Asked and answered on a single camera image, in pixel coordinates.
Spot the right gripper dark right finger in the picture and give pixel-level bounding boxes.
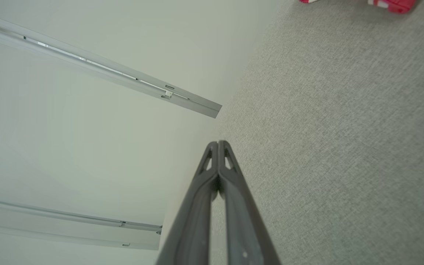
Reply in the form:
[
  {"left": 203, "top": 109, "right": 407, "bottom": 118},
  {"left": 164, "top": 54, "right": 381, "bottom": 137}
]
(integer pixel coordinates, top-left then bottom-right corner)
[{"left": 218, "top": 140, "right": 282, "bottom": 265}]

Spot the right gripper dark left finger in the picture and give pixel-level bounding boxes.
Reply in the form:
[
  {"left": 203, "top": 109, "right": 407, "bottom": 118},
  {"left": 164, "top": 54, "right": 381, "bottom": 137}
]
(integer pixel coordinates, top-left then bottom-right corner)
[{"left": 156, "top": 141, "right": 219, "bottom": 265}]

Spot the red white striped jersey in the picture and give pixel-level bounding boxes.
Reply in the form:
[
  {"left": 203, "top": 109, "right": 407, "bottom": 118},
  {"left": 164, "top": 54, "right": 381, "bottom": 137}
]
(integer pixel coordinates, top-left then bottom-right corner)
[{"left": 368, "top": 0, "right": 417, "bottom": 14}]

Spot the lower metal frame rail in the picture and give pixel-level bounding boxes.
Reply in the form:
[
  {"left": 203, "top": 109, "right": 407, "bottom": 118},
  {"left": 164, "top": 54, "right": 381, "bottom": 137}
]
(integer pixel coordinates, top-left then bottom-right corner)
[{"left": 0, "top": 196, "right": 163, "bottom": 251}]

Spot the grey metal wall post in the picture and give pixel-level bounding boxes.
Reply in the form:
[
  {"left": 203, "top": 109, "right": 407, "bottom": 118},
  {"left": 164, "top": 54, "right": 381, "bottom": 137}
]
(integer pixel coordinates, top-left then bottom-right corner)
[{"left": 0, "top": 9, "right": 223, "bottom": 119}]

